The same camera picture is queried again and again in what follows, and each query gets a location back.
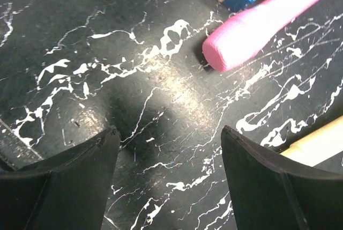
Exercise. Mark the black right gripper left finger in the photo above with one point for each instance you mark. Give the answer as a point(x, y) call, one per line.
point(66, 191)

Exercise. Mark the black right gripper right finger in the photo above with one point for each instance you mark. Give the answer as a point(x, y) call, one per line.
point(270, 191)

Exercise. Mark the yellow marker pen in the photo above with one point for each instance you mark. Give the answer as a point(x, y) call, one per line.
point(317, 146)

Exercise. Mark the pink marker pen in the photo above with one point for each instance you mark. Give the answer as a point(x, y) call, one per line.
point(242, 36)

